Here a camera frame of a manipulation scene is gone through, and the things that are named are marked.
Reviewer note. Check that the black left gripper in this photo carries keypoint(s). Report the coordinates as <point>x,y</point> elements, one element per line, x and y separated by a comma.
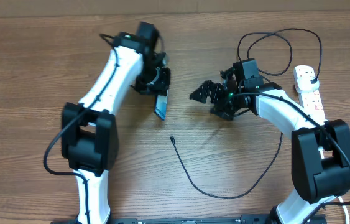
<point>160,89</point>

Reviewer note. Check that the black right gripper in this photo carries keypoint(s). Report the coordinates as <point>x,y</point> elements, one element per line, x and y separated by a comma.
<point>217,90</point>

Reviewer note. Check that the Galaxy S24+ smartphone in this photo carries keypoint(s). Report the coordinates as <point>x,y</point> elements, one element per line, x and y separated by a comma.
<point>161,105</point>

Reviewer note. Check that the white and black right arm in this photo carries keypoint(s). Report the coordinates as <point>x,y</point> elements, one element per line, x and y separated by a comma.
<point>320,149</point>

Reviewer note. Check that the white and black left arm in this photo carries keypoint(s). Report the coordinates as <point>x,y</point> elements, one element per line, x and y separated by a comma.
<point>89,136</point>

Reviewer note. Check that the white charger plug adapter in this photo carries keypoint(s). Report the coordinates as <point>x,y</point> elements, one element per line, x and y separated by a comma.
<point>305,85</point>

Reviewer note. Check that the white power strip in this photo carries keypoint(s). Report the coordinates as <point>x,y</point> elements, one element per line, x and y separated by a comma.
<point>311,101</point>

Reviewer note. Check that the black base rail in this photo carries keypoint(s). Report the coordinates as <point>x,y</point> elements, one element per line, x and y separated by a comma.
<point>190,220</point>

